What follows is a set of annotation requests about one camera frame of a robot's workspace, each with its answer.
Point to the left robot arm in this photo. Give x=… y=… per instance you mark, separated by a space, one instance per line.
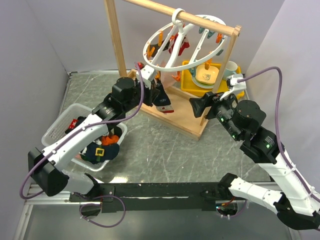
x=47 y=166

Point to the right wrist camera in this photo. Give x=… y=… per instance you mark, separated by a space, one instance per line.
x=235 y=85

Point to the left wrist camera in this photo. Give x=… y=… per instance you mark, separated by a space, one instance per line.
x=146 y=74

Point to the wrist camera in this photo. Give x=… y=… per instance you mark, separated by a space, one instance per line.
x=235 y=85
x=146 y=74

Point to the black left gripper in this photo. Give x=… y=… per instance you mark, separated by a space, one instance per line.
x=152 y=94

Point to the red white christmas sock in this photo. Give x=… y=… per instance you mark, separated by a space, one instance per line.
x=73 y=124

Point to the navy sock with buckle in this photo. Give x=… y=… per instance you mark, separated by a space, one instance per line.
x=96 y=154

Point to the pale pink sock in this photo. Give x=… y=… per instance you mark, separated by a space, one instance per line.
x=168 y=79

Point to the yellow plastic tray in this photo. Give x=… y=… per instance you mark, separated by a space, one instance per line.
x=189 y=84

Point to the white round clip hanger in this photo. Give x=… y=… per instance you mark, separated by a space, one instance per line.
x=164 y=47

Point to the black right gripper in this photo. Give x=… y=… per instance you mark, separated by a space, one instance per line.
x=213 y=100

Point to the navy white patterned sock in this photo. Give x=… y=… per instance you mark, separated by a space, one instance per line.
x=163 y=102

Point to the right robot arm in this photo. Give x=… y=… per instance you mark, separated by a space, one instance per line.
x=293 y=203

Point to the light blue mug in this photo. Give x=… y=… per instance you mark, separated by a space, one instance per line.
x=230 y=69

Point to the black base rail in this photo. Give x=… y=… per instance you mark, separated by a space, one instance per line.
x=115 y=197

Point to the orange sock in basket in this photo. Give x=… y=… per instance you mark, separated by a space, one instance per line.
x=109 y=140

